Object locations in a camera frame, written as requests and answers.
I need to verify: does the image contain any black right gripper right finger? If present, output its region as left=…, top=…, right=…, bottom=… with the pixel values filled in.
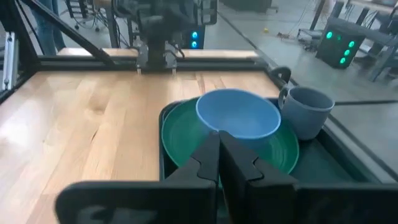
left=219, top=130, right=398, bottom=224

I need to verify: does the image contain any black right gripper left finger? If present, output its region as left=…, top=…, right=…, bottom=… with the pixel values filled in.
left=55, top=130, right=221, bottom=224

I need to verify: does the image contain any green plate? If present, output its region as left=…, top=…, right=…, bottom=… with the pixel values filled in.
left=160, top=96, right=300, bottom=175

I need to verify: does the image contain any grey-blue mug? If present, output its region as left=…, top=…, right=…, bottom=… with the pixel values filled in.
left=277, top=86, right=336, bottom=141

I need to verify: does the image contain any blue bowl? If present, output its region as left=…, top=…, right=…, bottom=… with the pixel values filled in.
left=195, top=88, right=282, bottom=151

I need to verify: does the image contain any dark green plastic tray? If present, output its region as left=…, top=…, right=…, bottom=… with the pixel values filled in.
left=157, top=98, right=385, bottom=224

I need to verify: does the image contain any black table clamp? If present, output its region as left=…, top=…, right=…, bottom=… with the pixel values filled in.
left=269, top=65, right=292, bottom=85

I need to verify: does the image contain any black computer tower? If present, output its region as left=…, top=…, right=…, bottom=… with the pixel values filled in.
left=182, top=24, right=208, bottom=50

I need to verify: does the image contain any black computer with green lights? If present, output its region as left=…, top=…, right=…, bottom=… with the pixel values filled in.
left=315, top=17, right=367, bottom=70

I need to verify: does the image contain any person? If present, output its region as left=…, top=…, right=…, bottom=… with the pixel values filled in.
left=29, top=0, right=68, bottom=57

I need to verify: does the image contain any black aluminium table frame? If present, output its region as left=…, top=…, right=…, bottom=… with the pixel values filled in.
left=0, top=0, right=293, bottom=105

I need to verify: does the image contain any silver metal bracket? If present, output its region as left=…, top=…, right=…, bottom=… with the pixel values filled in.
left=1, top=30, right=20, bottom=91

